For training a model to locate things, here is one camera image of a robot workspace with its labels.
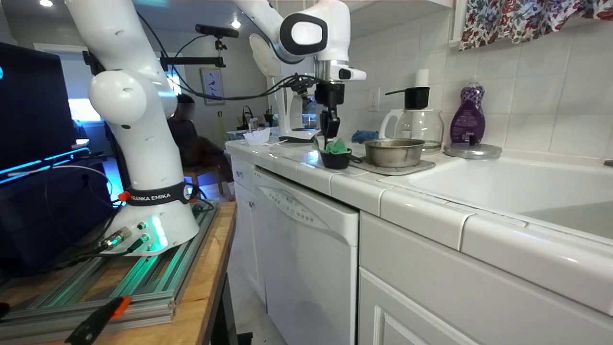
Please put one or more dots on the short floral curtain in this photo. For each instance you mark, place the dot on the short floral curtain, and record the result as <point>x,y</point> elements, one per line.
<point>518,20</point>

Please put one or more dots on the white sink base cabinet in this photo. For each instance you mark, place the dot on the white sink base cabinet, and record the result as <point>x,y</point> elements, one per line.
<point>460,300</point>

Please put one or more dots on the wooden table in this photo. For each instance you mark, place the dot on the wooden table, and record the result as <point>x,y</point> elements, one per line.
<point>204,281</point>

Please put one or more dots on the grey round dish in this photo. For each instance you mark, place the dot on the grey round dish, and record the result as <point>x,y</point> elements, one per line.
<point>474,153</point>

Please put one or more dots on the white round appliance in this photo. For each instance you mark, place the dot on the white round appliance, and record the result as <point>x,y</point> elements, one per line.
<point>297,116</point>

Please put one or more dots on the black monitor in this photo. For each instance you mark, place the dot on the black monitor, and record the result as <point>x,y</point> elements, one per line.
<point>31,103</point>

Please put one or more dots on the blue cloth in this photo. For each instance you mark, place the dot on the blue cloth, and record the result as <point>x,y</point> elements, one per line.
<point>365,137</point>

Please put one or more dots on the aluminium base frame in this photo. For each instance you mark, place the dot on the aluminium base frame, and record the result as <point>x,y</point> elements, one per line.
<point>127,289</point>

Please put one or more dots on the seated person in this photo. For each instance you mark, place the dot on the seated person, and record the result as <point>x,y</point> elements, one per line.
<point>192,145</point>

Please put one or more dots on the black measuring cup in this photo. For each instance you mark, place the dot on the black measuring cup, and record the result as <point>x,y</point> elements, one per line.
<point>336,160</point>

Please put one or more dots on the framed wall picture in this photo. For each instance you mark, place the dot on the framed wall picture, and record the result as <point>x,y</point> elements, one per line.
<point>211,88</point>

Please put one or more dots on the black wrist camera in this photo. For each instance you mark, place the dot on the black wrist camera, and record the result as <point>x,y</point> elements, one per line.
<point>299,86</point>

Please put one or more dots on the white dishwasher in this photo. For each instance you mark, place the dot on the white dishwasher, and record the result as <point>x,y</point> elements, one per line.
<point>307,256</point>

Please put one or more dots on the black computer case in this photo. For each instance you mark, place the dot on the black computer case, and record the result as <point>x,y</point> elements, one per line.
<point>45,218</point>

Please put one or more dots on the white sink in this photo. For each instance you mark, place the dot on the white sink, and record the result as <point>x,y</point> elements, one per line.
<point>510,185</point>

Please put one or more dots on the small white bowl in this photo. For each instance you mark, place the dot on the small white bowl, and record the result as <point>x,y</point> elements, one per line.
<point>257,137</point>

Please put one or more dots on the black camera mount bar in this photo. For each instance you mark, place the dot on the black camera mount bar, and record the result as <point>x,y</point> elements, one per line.
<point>192,63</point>

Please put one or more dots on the grey quilted pot holder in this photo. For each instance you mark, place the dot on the grey quilted pot holder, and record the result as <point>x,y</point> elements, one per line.
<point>395,170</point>

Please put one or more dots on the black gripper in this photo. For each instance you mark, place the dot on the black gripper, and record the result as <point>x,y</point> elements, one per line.
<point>330,95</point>

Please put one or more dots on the white paper towel roll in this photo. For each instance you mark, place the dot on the white paper towel roll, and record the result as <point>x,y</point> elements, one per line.
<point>422,78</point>

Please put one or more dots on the metal saucepan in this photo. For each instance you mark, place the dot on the metal saucepan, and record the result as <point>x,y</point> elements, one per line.
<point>393,155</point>

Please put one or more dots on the black external camera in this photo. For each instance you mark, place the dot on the black external camera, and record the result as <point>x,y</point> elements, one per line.
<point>215,30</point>

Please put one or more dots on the purple bottle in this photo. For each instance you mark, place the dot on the purple bottle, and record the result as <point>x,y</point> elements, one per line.
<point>468,118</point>

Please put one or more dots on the long floral curtain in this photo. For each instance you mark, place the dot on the long floral curtain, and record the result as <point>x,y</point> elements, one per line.
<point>596,9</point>

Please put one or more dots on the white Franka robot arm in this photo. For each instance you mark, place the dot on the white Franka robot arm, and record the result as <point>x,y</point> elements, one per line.
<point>146,128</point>

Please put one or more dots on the glass coffee carafe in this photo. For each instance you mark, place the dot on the glass coffee carafe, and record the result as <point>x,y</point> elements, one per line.
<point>418,126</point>

